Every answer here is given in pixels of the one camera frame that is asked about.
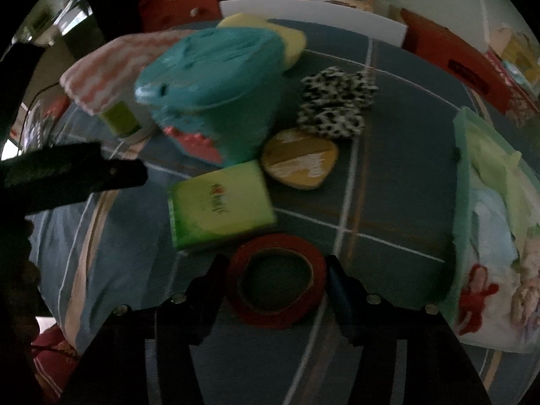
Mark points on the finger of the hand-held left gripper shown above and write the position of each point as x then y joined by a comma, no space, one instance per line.
118,175
50,164

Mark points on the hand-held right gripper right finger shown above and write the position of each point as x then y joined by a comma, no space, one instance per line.
339,291

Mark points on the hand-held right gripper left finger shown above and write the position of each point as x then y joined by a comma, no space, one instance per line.
211,291

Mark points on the red tape roll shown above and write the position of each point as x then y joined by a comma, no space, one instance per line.
274,240

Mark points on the pink white striped towel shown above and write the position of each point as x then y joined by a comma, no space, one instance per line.
101,71

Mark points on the teal wet wipes pack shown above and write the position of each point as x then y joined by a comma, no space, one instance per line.
211,84

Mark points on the red soft toy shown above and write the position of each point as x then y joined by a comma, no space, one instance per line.
474,299

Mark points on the round yellow snack packet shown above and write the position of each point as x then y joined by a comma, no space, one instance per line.
295,160

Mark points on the white box with teal rim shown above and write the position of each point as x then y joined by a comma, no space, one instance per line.
462,219

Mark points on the light blue face mask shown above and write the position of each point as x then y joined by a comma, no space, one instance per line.
493,228

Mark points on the leopard print scrunchie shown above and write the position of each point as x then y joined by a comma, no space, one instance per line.
333,105

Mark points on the pink floral scrunchie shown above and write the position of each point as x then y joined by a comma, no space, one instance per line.
527,287

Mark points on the yellow sponge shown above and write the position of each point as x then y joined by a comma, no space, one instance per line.
293,44

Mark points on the dark cabinet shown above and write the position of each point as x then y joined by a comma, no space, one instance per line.
118,4

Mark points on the red patterned gift box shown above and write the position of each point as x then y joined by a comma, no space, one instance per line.
523,103

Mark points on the red cardboard box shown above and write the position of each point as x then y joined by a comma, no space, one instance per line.
443,46

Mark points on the white bed footboard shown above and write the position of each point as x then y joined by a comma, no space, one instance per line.
337,19

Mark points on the pale blue wipes pack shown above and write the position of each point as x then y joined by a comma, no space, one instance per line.
517,74

